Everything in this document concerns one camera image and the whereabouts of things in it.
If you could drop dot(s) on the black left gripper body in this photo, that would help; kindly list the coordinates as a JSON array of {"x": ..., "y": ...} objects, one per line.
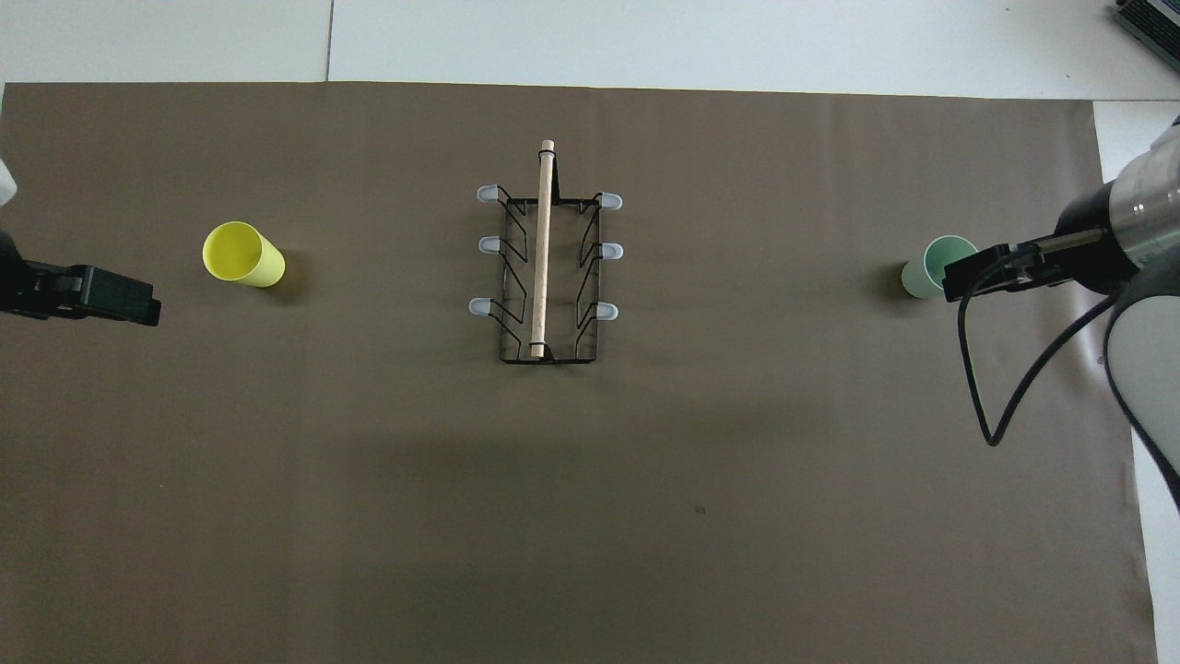
[{"x": 41, "y": 290}]

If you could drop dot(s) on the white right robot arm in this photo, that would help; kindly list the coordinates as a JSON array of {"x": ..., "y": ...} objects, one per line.
[{"x": 1143, "y": 360}]

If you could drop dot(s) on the brown paper table mat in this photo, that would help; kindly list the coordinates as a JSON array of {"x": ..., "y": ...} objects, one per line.
[{"x": 369, "y": 461}]

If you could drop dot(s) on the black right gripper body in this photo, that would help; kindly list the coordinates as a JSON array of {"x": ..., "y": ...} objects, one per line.
[{"x": 1092, "y": 249}]

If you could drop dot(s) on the yellow plastic cup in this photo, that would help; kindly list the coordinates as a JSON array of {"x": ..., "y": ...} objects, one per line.
[{"x": 241, "y": 255}]

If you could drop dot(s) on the pale green plastic cup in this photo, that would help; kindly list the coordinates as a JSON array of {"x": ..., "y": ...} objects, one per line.
[{"x": 926, "y": 267}]

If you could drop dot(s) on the grey ribbed device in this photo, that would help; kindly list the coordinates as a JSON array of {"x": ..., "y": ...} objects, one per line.
[{"x": 1152, "y": 20}]

